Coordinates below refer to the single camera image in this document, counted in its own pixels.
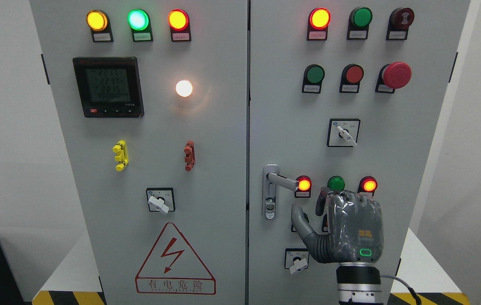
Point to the grey cabinet door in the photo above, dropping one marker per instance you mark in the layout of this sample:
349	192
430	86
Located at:
290	128
210	200

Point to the red lit indicator middle right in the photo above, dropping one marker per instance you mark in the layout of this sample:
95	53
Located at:
367	186

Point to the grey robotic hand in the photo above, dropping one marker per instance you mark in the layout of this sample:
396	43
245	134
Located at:
355	228

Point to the silver door handle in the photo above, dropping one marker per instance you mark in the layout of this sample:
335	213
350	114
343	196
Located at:
271	180

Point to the red terminal clip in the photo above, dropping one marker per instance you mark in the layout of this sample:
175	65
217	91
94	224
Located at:
189	155

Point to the red electric hazard warning sticker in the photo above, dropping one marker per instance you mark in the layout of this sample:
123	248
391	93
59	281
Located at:
173	267

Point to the white rotary switch upper right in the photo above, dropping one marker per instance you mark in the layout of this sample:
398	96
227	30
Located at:
343	132

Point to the red emergency stop button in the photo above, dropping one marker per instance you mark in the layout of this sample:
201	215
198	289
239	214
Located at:
393	76

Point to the white rotary switch lower right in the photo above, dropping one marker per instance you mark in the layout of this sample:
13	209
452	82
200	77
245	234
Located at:
296	260

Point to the grey left cabinet door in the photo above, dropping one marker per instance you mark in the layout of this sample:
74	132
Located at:
210	200

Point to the green indicator top right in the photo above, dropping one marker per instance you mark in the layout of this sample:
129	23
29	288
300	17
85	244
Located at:
359	23

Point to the green lit indicator light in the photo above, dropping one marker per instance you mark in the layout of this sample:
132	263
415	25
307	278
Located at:
140	25

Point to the white rotary switch left door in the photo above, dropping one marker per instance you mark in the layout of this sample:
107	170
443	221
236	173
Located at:
161	200

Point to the white rotary switch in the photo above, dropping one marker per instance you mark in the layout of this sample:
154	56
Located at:
343	132
296	260

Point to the red indicator light left door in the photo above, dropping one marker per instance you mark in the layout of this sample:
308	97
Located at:
179	23

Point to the red lit indicator top right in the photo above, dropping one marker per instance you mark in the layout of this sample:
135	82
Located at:
318	23

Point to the green push button upper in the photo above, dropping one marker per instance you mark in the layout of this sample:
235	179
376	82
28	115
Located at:
312	79

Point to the yellow terminal clip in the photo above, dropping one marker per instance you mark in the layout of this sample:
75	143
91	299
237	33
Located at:
121	156

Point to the white lit indicator light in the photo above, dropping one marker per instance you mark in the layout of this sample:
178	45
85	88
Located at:
184	88

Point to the red lit indicator middle left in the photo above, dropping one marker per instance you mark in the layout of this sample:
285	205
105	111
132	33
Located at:
304	187

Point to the red lit indicator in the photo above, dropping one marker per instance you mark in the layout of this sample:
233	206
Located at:
318	23
367	186
304	187

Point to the green indicator middle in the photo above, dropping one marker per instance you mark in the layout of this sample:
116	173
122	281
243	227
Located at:
336	183

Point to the black digital power meter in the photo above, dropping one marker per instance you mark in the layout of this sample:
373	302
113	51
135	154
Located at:
109	87

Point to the dark red buzzer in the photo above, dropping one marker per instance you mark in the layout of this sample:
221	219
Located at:
398	24

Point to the yellow indicator light top left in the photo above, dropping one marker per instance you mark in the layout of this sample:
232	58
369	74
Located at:
100	27

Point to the grey right cabinet door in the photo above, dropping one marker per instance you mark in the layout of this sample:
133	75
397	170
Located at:
290	128

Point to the red push button upper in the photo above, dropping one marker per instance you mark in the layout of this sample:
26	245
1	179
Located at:
351	78

